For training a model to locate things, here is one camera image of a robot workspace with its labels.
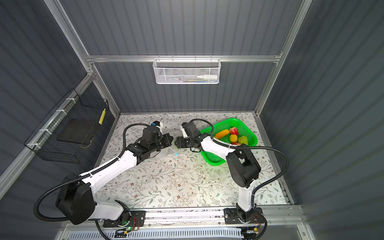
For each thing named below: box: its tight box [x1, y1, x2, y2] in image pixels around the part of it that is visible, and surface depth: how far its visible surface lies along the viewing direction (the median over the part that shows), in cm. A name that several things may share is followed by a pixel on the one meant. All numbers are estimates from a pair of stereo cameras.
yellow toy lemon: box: [229, 134, 238, 143], surface depth 101 cm
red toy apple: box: [229, 127, 239, 137], surface depth 107 cm
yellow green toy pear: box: [237, 135, 248, 146], surface depth 99 cm
